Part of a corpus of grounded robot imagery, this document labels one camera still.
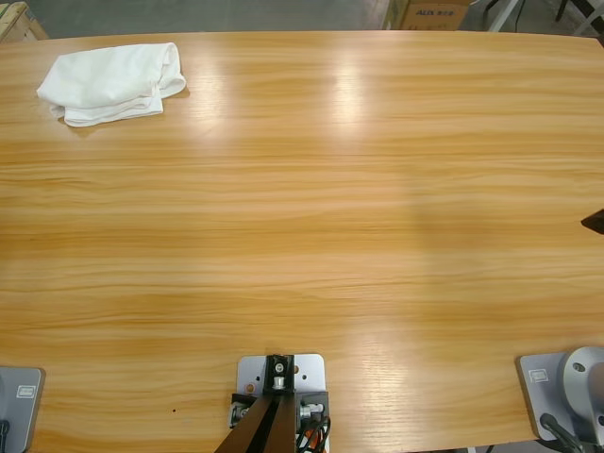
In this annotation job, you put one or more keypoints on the cardboard box with blue print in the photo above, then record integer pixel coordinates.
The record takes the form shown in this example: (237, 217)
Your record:
(434, 14)

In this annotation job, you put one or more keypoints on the white t-shirt with black logo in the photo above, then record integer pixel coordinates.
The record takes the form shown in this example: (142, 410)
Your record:
(113, 82)

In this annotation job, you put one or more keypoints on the black clamp with bolt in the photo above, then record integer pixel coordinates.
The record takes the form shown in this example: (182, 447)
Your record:
(312, 408)
(243, 408)

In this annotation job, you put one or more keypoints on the black bracket with silver bolt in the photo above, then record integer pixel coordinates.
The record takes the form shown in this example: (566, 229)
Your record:
(279, 368)

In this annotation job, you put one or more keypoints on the wooden crate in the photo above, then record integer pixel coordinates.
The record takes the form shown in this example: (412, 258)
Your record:
(19, 19)

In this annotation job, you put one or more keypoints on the dark camera post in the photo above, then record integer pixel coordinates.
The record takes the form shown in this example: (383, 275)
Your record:
(264, 424)

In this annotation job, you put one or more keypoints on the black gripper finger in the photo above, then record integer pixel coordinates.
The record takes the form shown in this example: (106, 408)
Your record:
(594, 222)

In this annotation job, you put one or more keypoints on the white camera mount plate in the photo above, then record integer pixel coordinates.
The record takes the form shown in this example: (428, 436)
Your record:
(311, 373)

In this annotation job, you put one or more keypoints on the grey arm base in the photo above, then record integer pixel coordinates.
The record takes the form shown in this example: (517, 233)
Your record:
(23, 410)
(538, 391)

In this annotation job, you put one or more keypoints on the white table leg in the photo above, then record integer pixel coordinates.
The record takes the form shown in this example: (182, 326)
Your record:
(585, 19)
(502, 16)

